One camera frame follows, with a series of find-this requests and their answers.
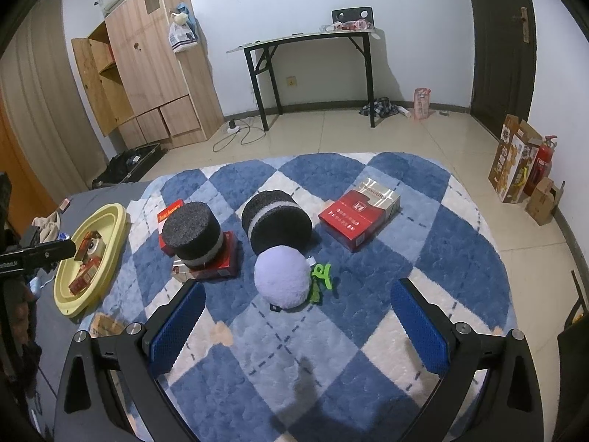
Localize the dark wooden door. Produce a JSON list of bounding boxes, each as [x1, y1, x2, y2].
[[464, 0, 537, 141]]

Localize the black foam cylinder grey stripe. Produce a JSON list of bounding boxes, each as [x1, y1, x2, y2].
[[241, 190, 314, 256], [161, 201, 225, 271]]

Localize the white plastic bag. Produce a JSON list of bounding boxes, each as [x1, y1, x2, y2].
[[168, 21, 198, 52]]

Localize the plaid cloth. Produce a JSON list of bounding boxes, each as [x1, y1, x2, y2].
[[359, 98, 400, 118]]

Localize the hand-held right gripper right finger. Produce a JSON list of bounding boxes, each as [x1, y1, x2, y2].
[[390, 277, 546, 442]]

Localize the black panel with holes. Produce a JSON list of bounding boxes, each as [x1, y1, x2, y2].
[[331, 8, 374, 31]]

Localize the small brown cardboard box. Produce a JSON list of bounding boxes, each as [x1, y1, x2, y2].
[[525, 177, 565, 226]]

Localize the small brown-red box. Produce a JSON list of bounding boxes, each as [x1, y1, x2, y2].
[[75, 231, 99, 263]]

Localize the pink plastic bag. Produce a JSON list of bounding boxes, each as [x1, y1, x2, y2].
[[413, 87, 433, 121]]

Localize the dark object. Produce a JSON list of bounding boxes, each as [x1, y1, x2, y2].
[[556, 269, 589, 442]]

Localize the printed cardboard box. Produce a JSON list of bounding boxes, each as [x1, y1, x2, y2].
[[489, 114, 544, 203]]

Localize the red fire extinguisher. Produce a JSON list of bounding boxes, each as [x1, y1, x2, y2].
[[525, 136, 557, 196]]

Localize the black power cable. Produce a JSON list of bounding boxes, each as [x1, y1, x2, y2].
[[212, 117, 268, 153]]

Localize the blue checkered plush blanket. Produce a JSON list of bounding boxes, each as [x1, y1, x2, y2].
[[89, 152, 518, 442]]

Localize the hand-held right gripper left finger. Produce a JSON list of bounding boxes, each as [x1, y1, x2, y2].
[[53, 280, 206, 442]]

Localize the red and gold carton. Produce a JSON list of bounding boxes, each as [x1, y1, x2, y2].
[[318, 177, 401, 252]]

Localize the black folding table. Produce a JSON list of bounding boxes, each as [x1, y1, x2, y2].
[[227, 28, 382, 132]]

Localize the green hair clip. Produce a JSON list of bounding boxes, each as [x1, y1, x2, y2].
[[308, 262, 335, 305]]

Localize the purple plush puff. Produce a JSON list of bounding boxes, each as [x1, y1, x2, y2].
[[254, 245, 312, 310]]

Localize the red box yellow lettering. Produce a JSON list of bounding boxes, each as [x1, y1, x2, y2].
[[156, 199, 186, 245]]

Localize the blue cloth item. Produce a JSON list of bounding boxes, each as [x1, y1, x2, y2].
[[172, 2, 197, 25]]

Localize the orange wooden door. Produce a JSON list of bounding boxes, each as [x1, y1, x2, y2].
[[0, 97, 57, 235]]

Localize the beige curtain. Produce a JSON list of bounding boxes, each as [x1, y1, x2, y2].
[[0, 0, 109, 194]]

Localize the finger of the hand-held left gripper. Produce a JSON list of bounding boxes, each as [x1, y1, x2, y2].
[[0, 238, 77, 273]]

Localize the black open case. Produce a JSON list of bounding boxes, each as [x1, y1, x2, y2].
[[92, 144, 163, 188]]

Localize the yellow plastic basin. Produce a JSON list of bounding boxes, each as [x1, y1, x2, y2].
[[54, 203, 130, 318]]

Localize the red cigarette carton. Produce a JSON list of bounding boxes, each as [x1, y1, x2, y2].
[[69, 258, 100, 296], [171, 231, 240, 283]]

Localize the wooden wardrobe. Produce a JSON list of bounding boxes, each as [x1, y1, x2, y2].
[[71, 0, 224, 150]]

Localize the beige clothes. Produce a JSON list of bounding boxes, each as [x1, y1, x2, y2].
[[32, 212, 63, 243]]

